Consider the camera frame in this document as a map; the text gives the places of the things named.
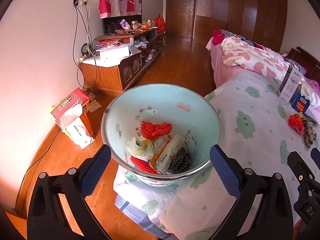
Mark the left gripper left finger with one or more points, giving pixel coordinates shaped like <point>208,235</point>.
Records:
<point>46,217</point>

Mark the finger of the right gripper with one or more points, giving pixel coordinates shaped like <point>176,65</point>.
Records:
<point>315,156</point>

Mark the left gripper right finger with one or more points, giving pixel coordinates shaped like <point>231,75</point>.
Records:
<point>273,218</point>

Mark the red plastic bag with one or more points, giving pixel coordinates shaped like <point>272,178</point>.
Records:
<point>296,122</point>

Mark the black foam net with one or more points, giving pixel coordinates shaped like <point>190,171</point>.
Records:
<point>181,163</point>

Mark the yellow white tissue pack wrapper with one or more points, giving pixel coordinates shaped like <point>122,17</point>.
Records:
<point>146,149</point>

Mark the yellow plastic bag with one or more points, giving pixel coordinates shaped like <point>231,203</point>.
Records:
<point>151,131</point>

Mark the red foam net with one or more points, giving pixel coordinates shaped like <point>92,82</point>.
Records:
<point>143,165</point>

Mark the mint green trash bin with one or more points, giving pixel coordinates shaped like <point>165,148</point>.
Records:
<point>190,114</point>

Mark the dark foil sachet strip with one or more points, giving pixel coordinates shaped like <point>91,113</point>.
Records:
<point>310,120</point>

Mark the blue Look drink carton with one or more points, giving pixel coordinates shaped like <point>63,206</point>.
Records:
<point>301,99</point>

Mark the white milk carton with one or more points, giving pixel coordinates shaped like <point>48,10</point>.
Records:
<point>289,84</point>

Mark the red tissue box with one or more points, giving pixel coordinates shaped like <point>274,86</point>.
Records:
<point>70,114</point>

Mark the brown wooden wardrobe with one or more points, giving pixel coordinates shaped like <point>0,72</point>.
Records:
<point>261,21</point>

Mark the wooden TV cabinet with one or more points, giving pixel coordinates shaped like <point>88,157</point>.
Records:
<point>113,77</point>

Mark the white box on cabinet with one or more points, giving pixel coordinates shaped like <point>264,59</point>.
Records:
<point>114,53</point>

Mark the red bag on cabinet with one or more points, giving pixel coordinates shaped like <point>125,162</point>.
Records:
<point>160,23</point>

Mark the wooden door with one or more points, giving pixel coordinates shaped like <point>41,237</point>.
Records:
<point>180,18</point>

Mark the red pink patchwork cloth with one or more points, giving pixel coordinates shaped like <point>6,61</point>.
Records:
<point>119,8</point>

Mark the wooden bed frame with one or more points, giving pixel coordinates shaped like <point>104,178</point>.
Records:
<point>307,61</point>

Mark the wall power outlet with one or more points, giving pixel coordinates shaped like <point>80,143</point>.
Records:
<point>79,2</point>

